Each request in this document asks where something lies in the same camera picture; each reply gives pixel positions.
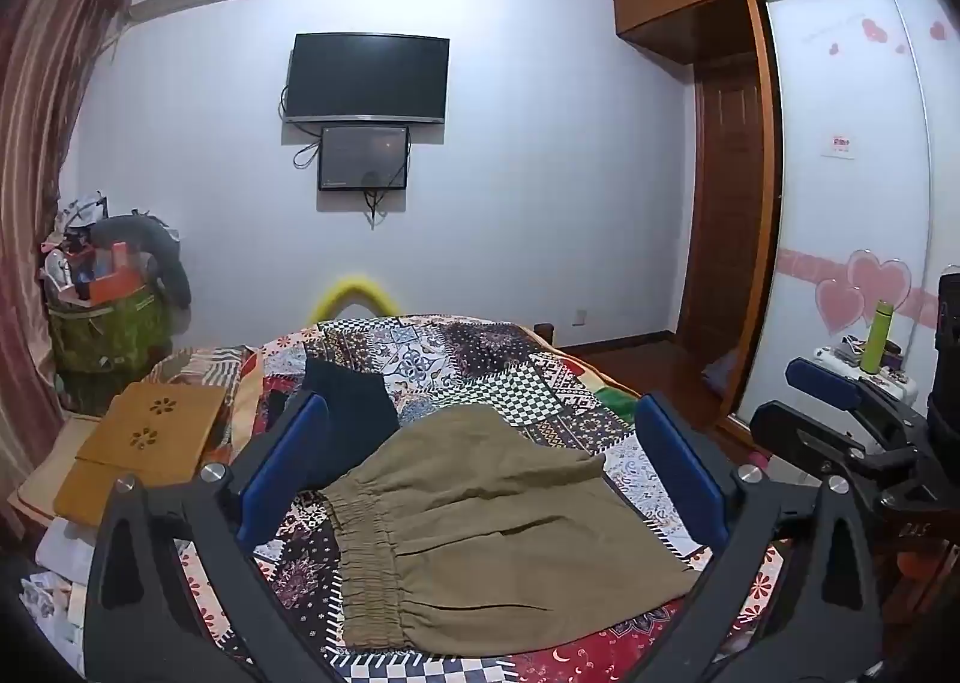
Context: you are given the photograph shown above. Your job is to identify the grey floor mat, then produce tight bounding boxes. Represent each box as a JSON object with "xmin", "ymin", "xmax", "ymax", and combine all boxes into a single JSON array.
[{"xmin": 701, "ymin": 351, "xmax": 743, "ymax": 399}]

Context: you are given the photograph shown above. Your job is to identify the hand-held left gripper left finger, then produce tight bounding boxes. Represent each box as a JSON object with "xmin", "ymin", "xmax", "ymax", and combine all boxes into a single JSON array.
[{"xmin": 84, "ymin": 390, "xmax": 338, "ymax": 683}]

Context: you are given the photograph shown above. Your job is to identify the yellow plush object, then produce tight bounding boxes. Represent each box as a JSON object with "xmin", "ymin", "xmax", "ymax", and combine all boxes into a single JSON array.
[{"xmin": 311, "ymin": 274, "xmax": 406, "ymax": 320}]

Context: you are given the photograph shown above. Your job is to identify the grey neck pillow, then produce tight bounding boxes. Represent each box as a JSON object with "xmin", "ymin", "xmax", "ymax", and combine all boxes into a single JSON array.
[{"xmin": 94, "ymin": 212, "xmax": 193, "ymax": 313}]

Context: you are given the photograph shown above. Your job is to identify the small black wall monitor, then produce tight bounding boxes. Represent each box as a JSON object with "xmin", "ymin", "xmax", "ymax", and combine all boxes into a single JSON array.
[{"xmin": 317, "ymin": 123, "xmax": 412, "ymax": 192}]

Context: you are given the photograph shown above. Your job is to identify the green laundry bag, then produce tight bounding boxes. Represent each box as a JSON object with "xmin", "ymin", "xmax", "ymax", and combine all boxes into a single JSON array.
[{"xmin": 46, "ymin": 270, "xmax": 173, "ymax": 384}]

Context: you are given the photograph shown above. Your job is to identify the patchwork printed bed cover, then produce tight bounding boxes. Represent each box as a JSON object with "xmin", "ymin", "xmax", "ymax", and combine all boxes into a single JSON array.
[{"xmin": 146, "ymin": 314, "xmax": 796, "ymax": 683}]

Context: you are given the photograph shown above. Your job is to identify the black monitor cable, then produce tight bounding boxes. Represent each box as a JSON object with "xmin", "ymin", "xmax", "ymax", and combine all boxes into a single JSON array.
[{"xmin": 362, "ymin": 169, "xmax": 385, "ymax": 229}]

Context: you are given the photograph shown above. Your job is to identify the pink striped curtain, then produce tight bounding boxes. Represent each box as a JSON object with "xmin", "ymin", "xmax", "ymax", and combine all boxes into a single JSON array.
[{"xmin": 0, "ymin": 0, "xmax": 132, "ymax": 429}]

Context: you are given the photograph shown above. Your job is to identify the dark navy garment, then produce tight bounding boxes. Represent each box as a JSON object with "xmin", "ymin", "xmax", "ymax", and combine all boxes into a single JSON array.
[{"xmin": 300, "ymin": 357, "xmax": 401, "ymax": 485}]

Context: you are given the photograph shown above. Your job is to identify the khaki pants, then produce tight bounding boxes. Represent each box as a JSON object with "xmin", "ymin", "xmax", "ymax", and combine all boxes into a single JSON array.
[{"xmin": 319, "ymin": 404, "xmax": 700, "ymax": 652}]

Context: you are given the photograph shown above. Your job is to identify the wooden wardrobe with sliding doors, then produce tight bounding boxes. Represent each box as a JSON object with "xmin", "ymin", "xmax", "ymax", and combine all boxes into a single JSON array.
[{"xmin": 611, "ymin": 0, "xmax": 960, "ymax": 444}]

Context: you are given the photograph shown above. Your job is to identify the wooden lap tray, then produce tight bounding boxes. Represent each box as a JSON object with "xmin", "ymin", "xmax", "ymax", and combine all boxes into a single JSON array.
[{"xmin": 54, "ymin": 381, "xmax": 230, "ymax": 530}]

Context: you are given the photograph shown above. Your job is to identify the green bottle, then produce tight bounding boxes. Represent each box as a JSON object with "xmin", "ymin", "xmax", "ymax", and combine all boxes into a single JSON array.
[{"xmin": 861, "ymin": 299, "xmax": 897, "ymax": 375}]

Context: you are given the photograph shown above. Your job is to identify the pile of white papers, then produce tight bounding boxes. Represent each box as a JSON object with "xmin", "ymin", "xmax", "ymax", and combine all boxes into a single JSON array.
[{"xmin": 19, "ymin": 518, "xmax": 95, "ymax": 669}]

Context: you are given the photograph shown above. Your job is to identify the white bedside table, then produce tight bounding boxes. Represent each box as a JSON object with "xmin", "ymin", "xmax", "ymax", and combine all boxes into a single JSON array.
[{"xmin": 814, "ymin": 345, "xmax": 920, "ymax": 399}]

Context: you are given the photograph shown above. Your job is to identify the brown wooden door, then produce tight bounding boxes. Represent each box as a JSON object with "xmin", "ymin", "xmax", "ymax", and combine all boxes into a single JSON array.
[{"xmin": 677, "ymin": 53, "xmax": 770, "ymax": 346}]

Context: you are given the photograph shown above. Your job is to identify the colourful fleece blanket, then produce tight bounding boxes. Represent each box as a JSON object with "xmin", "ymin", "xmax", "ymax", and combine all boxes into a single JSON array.
[{"xmin": 559, "ymin": 353, "xmax": 646, "ymax": 421}]

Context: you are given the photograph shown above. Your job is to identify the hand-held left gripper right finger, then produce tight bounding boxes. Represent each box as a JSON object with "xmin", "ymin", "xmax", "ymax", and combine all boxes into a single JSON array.
[{"xmin": 634, "ymin": 392, "xmax": 890, "ymax": 683}]

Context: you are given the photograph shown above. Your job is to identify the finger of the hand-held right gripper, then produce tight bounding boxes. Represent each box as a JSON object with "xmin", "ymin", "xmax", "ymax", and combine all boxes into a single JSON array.
[
  {"xmin": 750, "ymin": 399, "xmax": 913, "ymax": 483},
  {"xmin": 785, "ymin": 358, "xmax": 931, "ymax": 448}
]

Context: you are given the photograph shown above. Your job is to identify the black wall television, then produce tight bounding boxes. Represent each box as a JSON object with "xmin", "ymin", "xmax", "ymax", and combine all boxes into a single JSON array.
[{"xmin": 283, "ymin": 32, "xmax": 451, "ymax": 127}]

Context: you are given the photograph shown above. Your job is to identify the orange box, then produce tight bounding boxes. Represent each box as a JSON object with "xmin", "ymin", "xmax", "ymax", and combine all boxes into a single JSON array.
[{"xmin": 82, "ymin": 270, "xmax": 143, "ymax": 303}]

